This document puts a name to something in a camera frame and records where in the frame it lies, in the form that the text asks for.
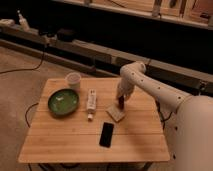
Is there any black smartphone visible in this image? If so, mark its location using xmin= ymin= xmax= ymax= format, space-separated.
xmin=99 ymin=122 xmax=114 ymax=148

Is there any black cable under table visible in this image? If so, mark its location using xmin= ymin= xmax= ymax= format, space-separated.
xmin=24 ymin=101 xmax=40 ymax=129

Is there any black round device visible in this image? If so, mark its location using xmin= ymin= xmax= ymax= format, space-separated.
xmin=57 ymin=29 xmax=76 ymax=42

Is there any green bowl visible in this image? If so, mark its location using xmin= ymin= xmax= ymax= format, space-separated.
xmin=48 ymin=89 xmax=79 ymax=117

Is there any white spray bottle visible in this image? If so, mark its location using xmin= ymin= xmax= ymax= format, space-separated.
xmin=17 ymin=11 xmax=30 ymax=31

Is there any wooden table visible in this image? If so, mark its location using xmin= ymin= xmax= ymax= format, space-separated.
xmin=18 ymin=78 xmax=170 ymax=163

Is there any white tube bottle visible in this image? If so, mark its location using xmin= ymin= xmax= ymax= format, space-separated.
xmin=86 ymin=89 xmax=97 ymax=121

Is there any black cable beside table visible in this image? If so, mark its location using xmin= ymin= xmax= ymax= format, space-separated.
xmin=153 ymin=99 xmax=174 ymax=131

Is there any black floor cable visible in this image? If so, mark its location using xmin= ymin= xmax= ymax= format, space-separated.
xmin=0 ymin=42 xmax=46 ymax=76

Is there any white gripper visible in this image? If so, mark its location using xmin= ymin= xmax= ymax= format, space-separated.
xmin=116 ymin=79 xmax=134 ymax=101

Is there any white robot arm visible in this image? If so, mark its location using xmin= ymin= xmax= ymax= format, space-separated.
xmin=117 ymin=61 xmax=213 ymax=171

